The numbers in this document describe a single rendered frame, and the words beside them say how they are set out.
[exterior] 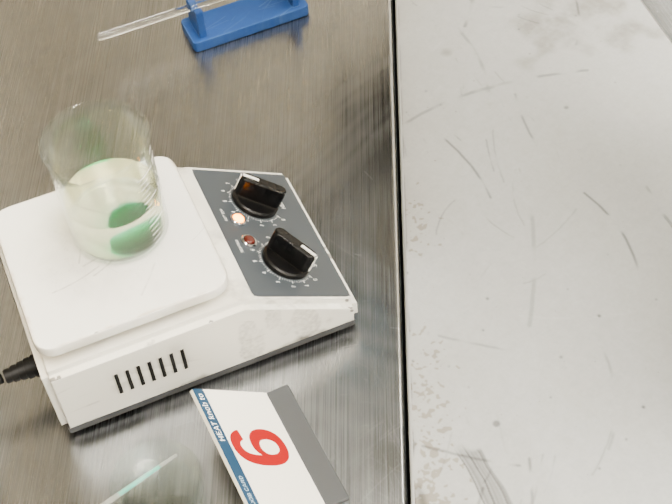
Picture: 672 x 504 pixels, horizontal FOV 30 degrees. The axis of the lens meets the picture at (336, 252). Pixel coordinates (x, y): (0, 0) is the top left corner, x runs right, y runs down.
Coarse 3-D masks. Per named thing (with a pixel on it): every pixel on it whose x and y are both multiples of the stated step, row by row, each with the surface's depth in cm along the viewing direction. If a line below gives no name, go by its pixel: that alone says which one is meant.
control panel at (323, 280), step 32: (224, 192) 83; (288, 192) 86; (224, 224) 80; (256, 224) 82; (288, 224) 83; (256, 256) 79; (320, 256) 82; (256, 288) 77; (288, 288) 78; (320, 288) 80
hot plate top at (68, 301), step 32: (160, 160) 81; (0, 224) 78; (32, 224) 78; (64, 224) 78; (192, 224) 77; (32, 256) 76; (64, 256) 76; (160, 256) 76; (192, 256) 76; (32, 288) 75; (64, 288) 75; (96, 288) 74; (128, 288) 74; (160, 288) 74; (192, 288) 74; (224, 288) 75; (32, 320) 73; (64, 320) 73; (96, 320) 73; (128, 320) 73; (64, 352) 72
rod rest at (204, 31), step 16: (192, 0) 99; (240, 0) 102; (256, 0) 102; (272, 0) 102; (288, 0) 102; (304, 0) 102; (192, 16) 99; (208, 16) 101; (224, 16) 101; (240, 16) 101; (256, 16) 101; (272, 16) 101; (288, 16) 101; (192, 32) 100; (208, 32) 100; (224, 32) 100; (240, 32) 100; (256, 32) 101; (208, 48) 100
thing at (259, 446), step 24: (216, 408) 75; (240, 408) 76; (264, 408) 78; (240, 432) 75; (264, 432) 76; (240, 456) 73; (264, 456) 74; (288, 456) 75; (264, 480) 72; (288, 480) 74
